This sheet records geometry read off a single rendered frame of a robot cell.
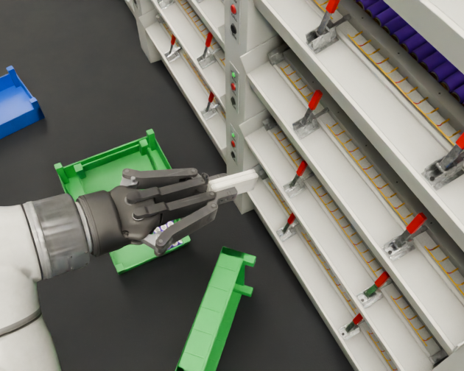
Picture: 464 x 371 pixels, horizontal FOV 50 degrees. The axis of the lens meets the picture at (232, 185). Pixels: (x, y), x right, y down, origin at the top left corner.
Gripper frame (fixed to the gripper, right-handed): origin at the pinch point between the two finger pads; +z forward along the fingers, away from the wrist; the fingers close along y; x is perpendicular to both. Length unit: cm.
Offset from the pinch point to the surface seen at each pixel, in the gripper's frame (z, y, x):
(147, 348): -5, -7, -69
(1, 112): -19, -100, -72
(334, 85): 16.8, -4.9, 9.8
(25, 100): -11, -102, -70
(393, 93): 20.7, 1.7, 13.1
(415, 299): 20.8, 22.0, -8.5
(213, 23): 21, -47, -8
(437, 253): 26.7, 18.1, -5.3
